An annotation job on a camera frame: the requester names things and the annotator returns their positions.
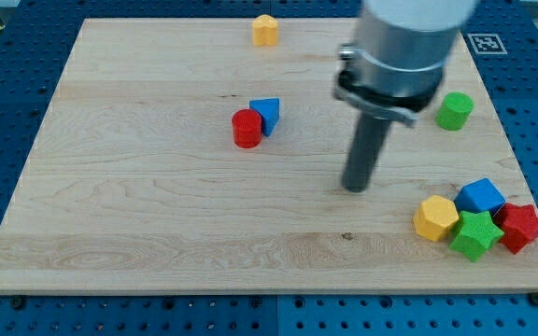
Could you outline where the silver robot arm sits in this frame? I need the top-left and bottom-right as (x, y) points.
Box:
(333, 0), (478, 127)

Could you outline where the blue triangle block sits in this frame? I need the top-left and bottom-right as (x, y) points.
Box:
(249, 97), (280, 136)

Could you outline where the red cylinder block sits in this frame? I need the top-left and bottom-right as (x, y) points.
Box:
(232, 108), (262, 148)

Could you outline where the wooden board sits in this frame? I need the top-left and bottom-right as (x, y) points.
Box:
(0, 19), (538, 296)

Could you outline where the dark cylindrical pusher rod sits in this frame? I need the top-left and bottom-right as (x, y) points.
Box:
(341, 114), (391, 193)

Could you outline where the yellow heart block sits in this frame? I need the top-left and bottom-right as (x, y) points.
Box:
(251, 14), (279, 47)

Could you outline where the yellow hexagon block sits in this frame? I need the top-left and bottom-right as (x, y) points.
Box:
(413, 195), (459, 242)

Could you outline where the green cylinder block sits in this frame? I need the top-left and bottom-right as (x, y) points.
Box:
(435, 91), (474, 131)

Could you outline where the blue cube block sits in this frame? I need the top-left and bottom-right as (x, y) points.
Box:
(454, 177), (506, 216)

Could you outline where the green star block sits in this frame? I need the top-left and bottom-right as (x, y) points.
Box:
(449, 211), (504, 262)

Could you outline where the white fiducial marker tag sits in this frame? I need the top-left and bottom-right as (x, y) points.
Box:
(467, 33), (507, 55)

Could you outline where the red star block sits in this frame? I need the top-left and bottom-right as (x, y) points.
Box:
(493, 203), (538, 255)

